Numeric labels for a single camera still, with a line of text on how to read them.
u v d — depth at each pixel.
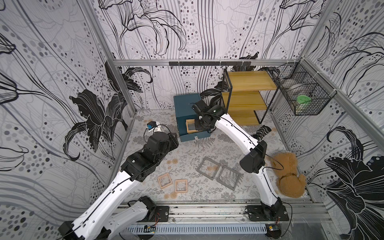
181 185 0.82
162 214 0.74
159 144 0.48
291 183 0.73
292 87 0.80
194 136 0.82
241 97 1.08
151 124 0.58
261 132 1.02
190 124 0.88
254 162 0.59
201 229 0.76
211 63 0.93
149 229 0.72
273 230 0.70
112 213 0.42
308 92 0.80
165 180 0.84
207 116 0.60
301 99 0.79
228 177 0.85
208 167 0.88
